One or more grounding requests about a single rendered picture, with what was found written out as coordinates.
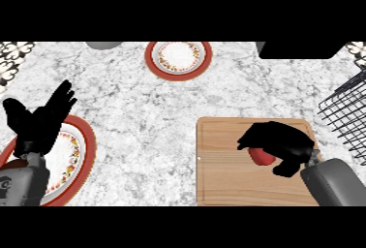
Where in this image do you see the wooden cutting board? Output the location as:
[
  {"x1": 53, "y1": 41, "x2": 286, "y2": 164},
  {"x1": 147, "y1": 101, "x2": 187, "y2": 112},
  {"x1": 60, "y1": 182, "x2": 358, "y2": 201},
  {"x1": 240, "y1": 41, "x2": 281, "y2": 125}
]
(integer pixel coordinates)
[{"x1": 196, "y1": 116, "x2": 323, "y2": 207}]

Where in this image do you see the black wire basket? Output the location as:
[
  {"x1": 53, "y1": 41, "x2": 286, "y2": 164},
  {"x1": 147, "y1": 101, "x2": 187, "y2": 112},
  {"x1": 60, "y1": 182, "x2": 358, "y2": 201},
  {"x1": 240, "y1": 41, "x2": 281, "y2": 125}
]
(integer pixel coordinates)
[{"x1": 315, "y1": 68, "x2": 366, "y2": 167}]

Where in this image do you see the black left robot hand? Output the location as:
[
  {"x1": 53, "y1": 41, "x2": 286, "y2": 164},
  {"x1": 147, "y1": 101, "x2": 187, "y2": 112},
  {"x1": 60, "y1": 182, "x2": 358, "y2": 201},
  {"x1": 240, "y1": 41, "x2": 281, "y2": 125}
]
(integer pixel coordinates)
[{"x1": 1, "y1": 79, "x2": 78, "y2": 159}]

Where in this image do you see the grey round object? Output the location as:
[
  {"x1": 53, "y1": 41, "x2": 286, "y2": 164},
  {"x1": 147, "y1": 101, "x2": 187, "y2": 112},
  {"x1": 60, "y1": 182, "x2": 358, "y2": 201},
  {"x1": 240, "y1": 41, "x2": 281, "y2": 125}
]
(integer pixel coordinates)
[{"x1": 83, "y1": 41, "x2": 122, "y2": 50}]

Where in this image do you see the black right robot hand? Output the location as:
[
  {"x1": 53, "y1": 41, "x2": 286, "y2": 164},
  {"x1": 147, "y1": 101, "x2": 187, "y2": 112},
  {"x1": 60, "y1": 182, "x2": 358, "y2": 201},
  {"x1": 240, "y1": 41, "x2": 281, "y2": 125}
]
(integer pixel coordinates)
[{"x1": 236, "y1": 120, "x2": 317, "y2": 178}]

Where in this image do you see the red round placemat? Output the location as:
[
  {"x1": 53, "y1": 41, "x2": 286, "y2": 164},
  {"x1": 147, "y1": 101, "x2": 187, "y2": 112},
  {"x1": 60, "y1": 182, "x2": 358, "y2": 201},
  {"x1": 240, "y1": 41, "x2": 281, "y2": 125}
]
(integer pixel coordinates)
[
  {"x1": 143, "y1": 41, "x2": 213, "y2": 82},
  {"x1": 0, "y1": 114, "x2": 98, "y2": 207}
]

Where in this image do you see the white floral rimmed plate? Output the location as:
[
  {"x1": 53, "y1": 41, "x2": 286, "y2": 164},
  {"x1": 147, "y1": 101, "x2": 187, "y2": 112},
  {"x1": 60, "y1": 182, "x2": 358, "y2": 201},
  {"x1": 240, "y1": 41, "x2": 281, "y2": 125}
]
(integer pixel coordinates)
[
  {"x1": 38, "y1": 122, "x2": 88, "y2": 205},
  {"x1": 150, "y1": 41, "x2": 206, "y2": 76}
]

